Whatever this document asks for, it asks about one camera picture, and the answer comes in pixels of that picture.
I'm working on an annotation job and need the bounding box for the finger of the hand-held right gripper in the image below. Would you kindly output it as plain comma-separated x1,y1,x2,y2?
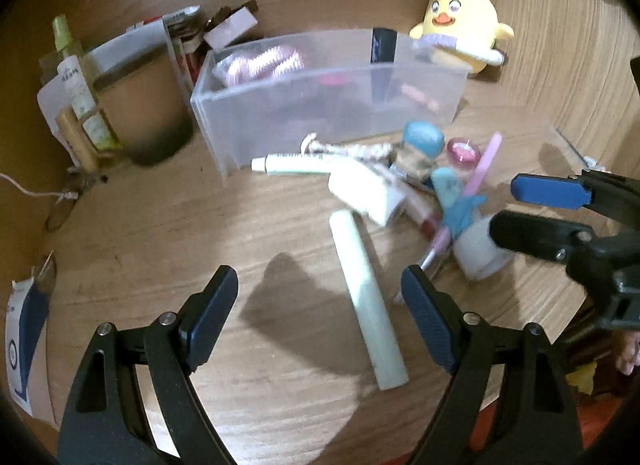
510,170,640,220
489,210,608,266

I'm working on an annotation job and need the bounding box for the blue white packet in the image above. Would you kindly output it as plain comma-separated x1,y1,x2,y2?
4,279,57,422

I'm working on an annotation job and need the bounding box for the green spray bottle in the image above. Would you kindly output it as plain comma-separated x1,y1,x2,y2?
52,14,122,152

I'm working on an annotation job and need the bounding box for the beige cosmetic tube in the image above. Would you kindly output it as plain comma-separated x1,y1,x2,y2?
55,109,102,172

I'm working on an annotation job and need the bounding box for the black cosmetic tube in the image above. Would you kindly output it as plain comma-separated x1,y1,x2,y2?
369,26,399,102

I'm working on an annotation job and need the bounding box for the red lipstick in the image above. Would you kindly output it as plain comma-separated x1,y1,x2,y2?
400,194,445,238

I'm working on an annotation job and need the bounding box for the person's right hand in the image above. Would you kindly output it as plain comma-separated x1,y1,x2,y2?
617,330,640,376

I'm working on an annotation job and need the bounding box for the blue capped small jar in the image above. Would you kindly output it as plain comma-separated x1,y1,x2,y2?
401,120,446,160

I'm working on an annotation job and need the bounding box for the clear plastic organizer box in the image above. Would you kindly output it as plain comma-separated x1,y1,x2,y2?
190,28,471,180

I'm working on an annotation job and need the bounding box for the white paper box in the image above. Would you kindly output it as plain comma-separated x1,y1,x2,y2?
37,76,77,167

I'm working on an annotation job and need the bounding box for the white cable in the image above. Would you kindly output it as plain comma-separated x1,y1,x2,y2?
0,172,67,202

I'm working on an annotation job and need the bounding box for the pink thin stick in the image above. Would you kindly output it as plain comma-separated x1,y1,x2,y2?
461,132,503,197

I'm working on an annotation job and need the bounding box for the pink round gem case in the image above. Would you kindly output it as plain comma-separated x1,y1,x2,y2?
446,138,484,172

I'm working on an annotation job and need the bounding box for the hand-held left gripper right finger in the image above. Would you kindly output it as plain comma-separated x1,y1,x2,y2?
401,265,586,465

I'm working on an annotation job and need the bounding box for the white squeeze tube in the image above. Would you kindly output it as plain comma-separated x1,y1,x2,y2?
327,164,407,227

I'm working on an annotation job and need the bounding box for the white desk shelf organizer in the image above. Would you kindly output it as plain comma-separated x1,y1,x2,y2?
82,5,202,98

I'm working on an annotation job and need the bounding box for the pink striped hair accessory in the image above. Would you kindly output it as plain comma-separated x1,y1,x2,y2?
212,44,304,89

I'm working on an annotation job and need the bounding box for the white round jar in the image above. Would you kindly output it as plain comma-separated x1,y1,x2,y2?
452,218,516,280

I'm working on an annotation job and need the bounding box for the pink rectangular box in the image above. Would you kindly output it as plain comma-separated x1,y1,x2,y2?
202,7,259,49

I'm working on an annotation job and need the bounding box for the pink lip gloss tube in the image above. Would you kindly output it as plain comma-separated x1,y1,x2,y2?
416,225,452,273

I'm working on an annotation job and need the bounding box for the metal key bunch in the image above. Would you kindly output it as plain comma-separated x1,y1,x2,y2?
46,169,110,232

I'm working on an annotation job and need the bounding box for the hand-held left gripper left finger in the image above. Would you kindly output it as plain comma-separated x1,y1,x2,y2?
57,265,239,465

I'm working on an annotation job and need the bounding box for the white green cream tube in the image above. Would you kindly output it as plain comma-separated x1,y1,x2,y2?
250,152,362,177

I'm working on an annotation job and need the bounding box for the blue hand-shaped clip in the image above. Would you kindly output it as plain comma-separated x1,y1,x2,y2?
430,167,489,237

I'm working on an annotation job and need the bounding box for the yellow chick plush toy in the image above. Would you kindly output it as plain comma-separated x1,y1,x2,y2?
409,0,516,77

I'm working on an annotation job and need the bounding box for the long pale green tube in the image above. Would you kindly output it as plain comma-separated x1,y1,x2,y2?
328,210,411,392

